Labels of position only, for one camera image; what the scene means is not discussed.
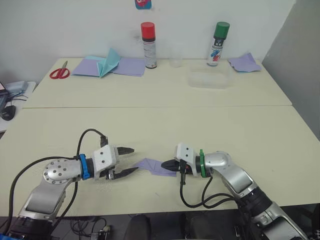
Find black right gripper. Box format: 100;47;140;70
161;159;199;176

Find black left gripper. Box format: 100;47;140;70
94;146;139;181

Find small purple paper sheet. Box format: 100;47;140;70
136;157;178;178

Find flat purple paper sheet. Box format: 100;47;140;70
110;57;147;78
71;58;104;77

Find light blue paper airplane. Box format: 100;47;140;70
96;47;122;79

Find crumpled purple paper sheet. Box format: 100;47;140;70
227;52;263;74

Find dark rounded shape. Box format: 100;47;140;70
126;214;152;240

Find clear plastic tray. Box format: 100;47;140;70
187;62;235;90

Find clear plastic cup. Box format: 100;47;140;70
169;42;185;69

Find red-capped spray can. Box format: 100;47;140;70
140;21;158;70

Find white side desk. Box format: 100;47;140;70
0;80;39;134

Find green-capped spray can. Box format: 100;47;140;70
206;21;231;67

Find black computer mouse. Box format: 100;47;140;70
0;105;17;122

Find pale blue box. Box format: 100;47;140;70
4;80;30;94

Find grey partition board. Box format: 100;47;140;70
259;0;320;141

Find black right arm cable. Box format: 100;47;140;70
178;161;241;209

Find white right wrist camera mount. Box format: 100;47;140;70
173;142;197;169

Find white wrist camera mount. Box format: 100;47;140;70
173;142;197;169
90;145;119;180

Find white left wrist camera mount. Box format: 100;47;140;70
90;145;119;180

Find green right wrist clamp ring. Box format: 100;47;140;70
198;148;207;179

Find blue left wrist clamp ring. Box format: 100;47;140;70
79;153;91;181

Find black floor cables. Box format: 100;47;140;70
51;216;116;240

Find red-handled scissors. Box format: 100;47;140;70
48;60;72;80

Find thin black desk cable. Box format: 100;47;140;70
6;90;28;107

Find blue and pink wall sticker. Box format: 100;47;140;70
133;0;153;10

